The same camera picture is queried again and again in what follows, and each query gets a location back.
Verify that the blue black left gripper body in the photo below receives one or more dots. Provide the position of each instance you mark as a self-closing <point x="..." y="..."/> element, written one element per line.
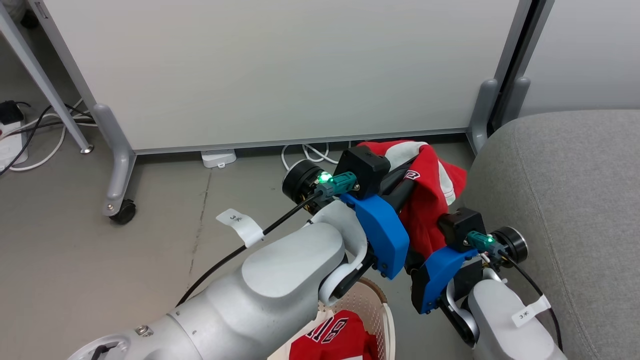
<point x="382" y="230"/>

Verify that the white power strip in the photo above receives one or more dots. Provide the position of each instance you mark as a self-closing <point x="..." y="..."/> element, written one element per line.
<point x="9" y="147"/>

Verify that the wide white partition panel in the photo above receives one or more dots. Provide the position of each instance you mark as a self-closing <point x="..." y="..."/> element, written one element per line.
<point x="275" y="70"/>

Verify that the white power adapter box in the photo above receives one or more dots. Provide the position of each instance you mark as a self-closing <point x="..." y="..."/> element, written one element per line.
<point x="218" y="158"/>

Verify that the white perforated laundry basket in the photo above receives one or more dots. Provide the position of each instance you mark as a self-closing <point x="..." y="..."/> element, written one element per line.
<point x="367" y="305"/>

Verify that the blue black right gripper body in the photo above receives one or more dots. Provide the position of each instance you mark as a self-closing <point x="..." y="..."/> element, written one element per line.
<point x="440" y="275"/>

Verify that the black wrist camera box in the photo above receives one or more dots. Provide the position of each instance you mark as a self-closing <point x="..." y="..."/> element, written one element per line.
<point x="460" y="227"/>
<point x="365" y="167"/>

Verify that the black power adapter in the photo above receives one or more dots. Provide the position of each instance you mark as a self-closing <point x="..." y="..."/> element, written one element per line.
<point x="10" y="112"/>

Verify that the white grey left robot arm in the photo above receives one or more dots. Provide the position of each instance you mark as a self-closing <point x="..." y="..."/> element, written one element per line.
<point x="270" y="280"/>

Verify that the red jersey with black number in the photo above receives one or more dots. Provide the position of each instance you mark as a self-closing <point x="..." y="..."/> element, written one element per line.
<point x="335" y="340"/>

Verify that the grey partition foot with caster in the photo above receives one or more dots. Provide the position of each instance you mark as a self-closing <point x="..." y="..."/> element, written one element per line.
<point x="120" y="165"/>

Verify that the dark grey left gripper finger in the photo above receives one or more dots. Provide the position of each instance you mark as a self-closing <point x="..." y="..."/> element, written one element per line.
<point x="402" y="195"/>
<point x="397" y="176"/>

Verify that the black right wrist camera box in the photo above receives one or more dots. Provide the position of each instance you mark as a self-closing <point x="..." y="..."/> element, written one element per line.
<point x="460" y="227"/>

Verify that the red white jersey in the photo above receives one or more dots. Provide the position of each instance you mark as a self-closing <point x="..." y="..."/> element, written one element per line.
<point x="430" y="205"/>

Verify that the grey metal table leg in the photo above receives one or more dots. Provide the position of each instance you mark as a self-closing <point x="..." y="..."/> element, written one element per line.
<point x="45" y="85"/>

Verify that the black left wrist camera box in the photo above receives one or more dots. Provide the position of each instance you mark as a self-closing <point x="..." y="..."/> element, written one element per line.
<point x="365" y="167"/>

